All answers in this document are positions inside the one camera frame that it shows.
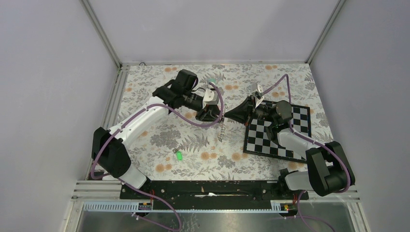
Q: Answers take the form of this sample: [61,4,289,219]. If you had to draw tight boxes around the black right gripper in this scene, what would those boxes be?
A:
[224,95,277,127]

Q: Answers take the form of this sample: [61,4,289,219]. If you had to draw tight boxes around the silver carabiner keyring with chain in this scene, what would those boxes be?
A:
[217,120,226,143]

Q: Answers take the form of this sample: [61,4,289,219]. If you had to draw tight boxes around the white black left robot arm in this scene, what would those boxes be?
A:
[90,69,224,199]

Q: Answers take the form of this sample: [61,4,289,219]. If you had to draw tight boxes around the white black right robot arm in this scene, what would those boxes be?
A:
[224,96,355,199]

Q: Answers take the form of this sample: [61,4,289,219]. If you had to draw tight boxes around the black white checkerboard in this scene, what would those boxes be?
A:
[243,100,313,165]

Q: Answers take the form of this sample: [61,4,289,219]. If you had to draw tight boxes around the floral patterned table mat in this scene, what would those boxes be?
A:
[117,64,334,180]

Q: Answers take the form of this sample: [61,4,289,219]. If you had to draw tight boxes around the green key tag with key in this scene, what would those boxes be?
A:
[173,148,183,160]

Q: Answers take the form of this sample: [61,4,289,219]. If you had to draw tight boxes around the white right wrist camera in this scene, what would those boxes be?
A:
[251,83,264,108]

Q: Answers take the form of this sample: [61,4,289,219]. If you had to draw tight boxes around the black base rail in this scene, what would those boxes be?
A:
[119,180,309,209]

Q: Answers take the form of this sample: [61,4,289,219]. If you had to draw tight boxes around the white slotted cable duct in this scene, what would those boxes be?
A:
[83,201,289,214]

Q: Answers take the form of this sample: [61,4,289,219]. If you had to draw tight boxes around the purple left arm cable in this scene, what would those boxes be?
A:
[89,81,225,232]

